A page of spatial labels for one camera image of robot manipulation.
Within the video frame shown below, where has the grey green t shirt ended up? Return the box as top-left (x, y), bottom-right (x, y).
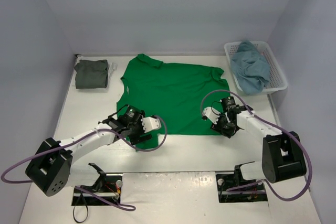
top-left (74, 60), bottom-right (109, 89)

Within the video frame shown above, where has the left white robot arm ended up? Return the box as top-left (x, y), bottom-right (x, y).
top-left (25, 105), bottom-right (161, 197)

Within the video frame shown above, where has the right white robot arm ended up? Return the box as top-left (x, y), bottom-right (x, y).
top-left (202, 97), bottom-right (307, 188)

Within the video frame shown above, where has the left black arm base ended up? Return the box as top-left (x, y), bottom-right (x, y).
top-left (71, 163), bottom-right (123, 206)

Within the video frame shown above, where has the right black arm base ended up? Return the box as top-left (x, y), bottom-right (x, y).
top-left (215, 165), bottom-right (268, 204)

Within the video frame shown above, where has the blue t shirt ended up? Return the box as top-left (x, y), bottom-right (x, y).
top-left (230, 40), bottom-right (270, 95)

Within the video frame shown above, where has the white laundry basket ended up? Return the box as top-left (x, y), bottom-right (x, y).
top-left (224, 40), bottom-right (288, 95)

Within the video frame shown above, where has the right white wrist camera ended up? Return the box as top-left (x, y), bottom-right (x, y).
top-left (202, 106), bottom-right (221, 124)

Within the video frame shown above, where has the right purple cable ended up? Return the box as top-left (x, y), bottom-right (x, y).
top-left (201, 90), bottom-right (312, 200)

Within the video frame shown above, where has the purple cable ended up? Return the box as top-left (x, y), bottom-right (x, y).
top-left (1, 115), bottom-right (168, 212)
top-left (201, 90), bottom-right (312, 200)

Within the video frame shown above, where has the black thin looped cable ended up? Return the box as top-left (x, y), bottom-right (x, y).
top-left (72, 192), bottom-right (89, 223)

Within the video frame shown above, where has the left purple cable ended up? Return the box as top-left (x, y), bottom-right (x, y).
top-left (1, 115), bottom-right (168, 212)

